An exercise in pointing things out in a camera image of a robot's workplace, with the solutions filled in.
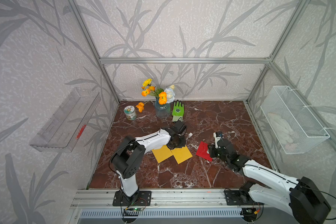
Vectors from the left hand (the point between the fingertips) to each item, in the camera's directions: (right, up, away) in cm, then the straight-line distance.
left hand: (183, 145), depth 89 cm
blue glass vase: (-16, +22, +19) cm, 33 cm away
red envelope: (+13, -5, +2) cm, 13 cm away
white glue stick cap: (+5, +6, +9) cm, 12 cm away
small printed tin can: (-39, +21, +14) cm, 47 cm away
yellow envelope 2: (-2, -5, -2) cm, 6 cm away
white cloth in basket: (+55, +11, -13) cm, 58 cm away
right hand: (+16, +1, -3) cm, 16 cm away
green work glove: (-4, +22, +22) cm, 32 cm away
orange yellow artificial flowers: (-10, +30, -14) cm, 35 cm away
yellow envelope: (-14, -6, +1) cm, 15 cm away
